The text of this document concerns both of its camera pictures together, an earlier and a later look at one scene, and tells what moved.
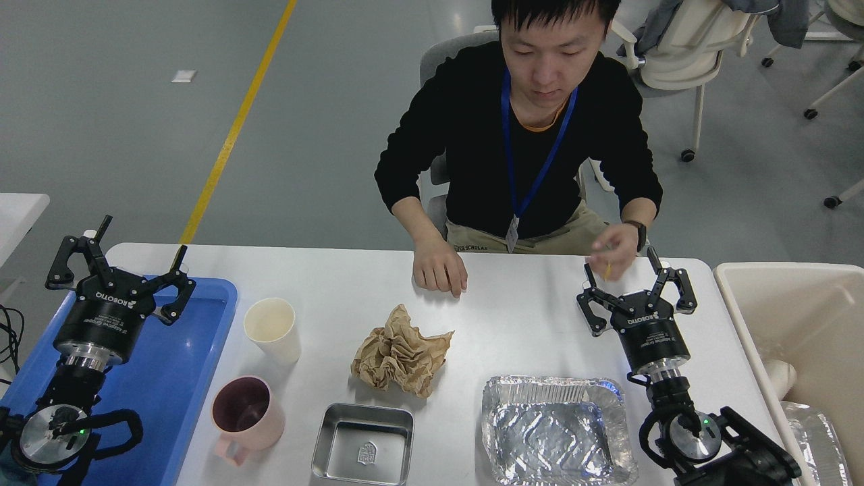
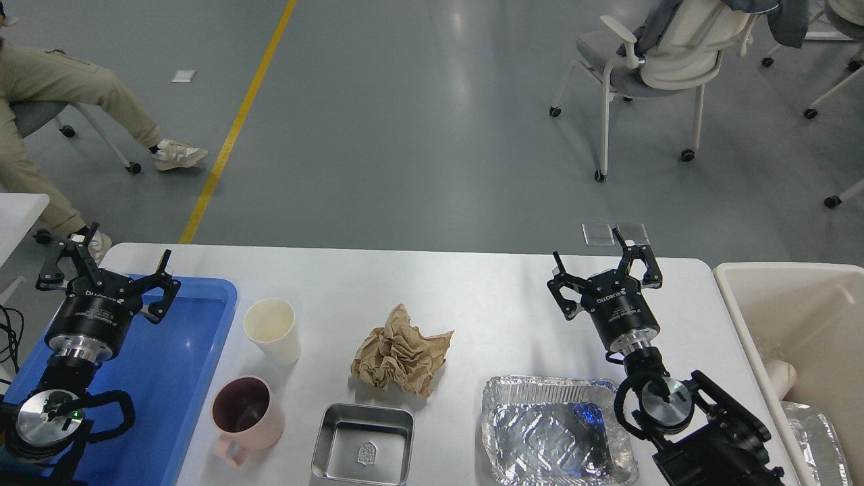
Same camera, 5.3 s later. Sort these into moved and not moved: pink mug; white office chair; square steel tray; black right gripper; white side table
Moved: black right gripper
Not moved: white office chair; square steel tray; white side table; pink mug
